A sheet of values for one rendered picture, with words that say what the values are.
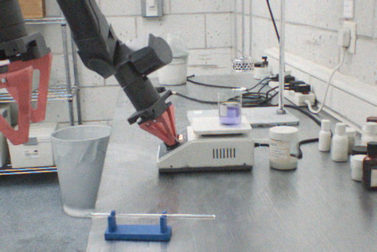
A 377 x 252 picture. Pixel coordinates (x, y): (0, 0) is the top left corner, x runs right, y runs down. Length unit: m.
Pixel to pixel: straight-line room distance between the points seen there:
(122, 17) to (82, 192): 1.26
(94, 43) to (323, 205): 0.50
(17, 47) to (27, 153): 2.76
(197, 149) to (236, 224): 0.27
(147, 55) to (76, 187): 1.82
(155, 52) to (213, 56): 2.56
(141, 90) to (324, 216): 0.43
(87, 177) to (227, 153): 1.72
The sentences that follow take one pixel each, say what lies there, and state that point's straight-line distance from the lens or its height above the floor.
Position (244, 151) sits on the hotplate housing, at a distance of 1.10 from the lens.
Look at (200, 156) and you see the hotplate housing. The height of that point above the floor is 0.78.
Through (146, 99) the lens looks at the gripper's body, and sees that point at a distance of 1.07.
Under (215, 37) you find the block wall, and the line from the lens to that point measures 3.56.
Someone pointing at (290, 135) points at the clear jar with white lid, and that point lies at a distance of 1.10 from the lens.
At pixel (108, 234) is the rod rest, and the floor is 0.76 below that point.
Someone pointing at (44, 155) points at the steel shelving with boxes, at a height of 0.20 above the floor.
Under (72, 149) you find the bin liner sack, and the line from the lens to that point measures 2.70.
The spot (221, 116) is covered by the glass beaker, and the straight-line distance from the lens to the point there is 1.11.
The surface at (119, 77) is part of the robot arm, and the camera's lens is 1.07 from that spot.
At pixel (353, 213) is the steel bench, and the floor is 0.75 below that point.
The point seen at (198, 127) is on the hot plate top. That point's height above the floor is 0.84.
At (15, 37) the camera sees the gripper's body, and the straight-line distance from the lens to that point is 0.57.
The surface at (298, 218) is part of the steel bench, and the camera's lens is 0.90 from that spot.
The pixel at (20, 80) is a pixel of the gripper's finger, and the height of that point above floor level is 1.03.
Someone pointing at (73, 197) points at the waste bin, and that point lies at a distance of 2.82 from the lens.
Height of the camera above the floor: 1.11
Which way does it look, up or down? 15 degrees down
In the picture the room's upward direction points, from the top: 2 degrees counter-clockwise
